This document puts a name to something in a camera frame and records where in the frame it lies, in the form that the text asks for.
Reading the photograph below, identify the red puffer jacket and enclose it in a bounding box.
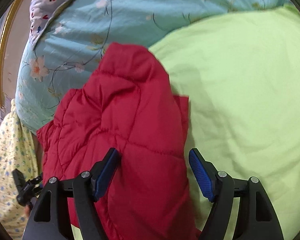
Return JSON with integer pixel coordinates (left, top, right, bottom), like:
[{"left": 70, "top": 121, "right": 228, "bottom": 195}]
[{"left": 37, "top": 43, "right": 198, "bottom": 239}]

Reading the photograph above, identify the teal floral quilt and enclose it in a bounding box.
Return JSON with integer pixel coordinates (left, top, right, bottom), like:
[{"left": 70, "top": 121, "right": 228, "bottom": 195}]
[{"left": 15, "top": 0, "right": 289, "bottom": 132}]

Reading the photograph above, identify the light green bed sheet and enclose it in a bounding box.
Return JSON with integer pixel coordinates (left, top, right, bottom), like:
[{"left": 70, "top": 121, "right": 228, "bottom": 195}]
[{"left": 71, "top": 4, "right": 300, "bottom": 240}]

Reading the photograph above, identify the yellow cartoon print blanket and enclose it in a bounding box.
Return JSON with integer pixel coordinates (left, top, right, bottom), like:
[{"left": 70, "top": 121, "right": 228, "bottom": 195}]
[{"left": 0, "top": 100, "right": 38, "bottom": 239}]

